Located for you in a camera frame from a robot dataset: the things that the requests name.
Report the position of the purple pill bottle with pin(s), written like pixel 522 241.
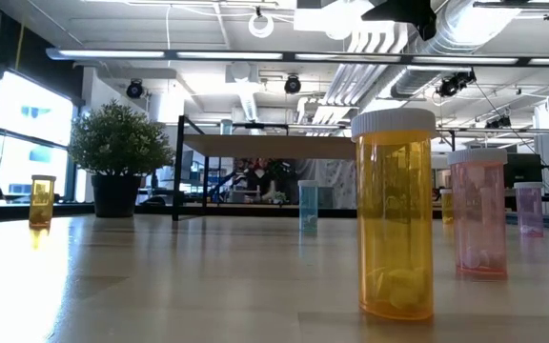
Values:
pixel 529 209

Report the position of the person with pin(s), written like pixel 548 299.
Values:
pixel 260 183

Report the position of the orange pill bottle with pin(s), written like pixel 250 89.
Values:
pixel 446 207
pixel 393 214

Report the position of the wooden shelf black metal frame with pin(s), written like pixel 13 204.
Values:
pixel 265 147

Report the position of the salmon pink pill bottle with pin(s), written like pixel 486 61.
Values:
pixel 478 214

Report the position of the blue-green pill bottle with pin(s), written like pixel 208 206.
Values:
pixel 226 127
pixel 308 207

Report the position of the black overhead light bar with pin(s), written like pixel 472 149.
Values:
pixel 229 55

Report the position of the window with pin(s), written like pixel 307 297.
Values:
pixel 31 119

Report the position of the black ceiling spot lamp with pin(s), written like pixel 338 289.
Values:
pixel 498 123
pixel 453 86
pixel 135 89
pixel 292 85

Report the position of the white ceiling pipes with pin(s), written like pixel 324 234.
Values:
pixel 365 71

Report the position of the green potted plant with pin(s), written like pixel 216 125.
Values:
pixel 117 143

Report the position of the white patterned board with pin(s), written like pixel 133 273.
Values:
pixel 336 181

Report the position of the small yellow bottle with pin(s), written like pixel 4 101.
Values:
pixel 42 202

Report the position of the silver ventilation duct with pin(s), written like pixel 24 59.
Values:
pixel 470 24

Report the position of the black monitor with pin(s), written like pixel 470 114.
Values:
pixel 522 170

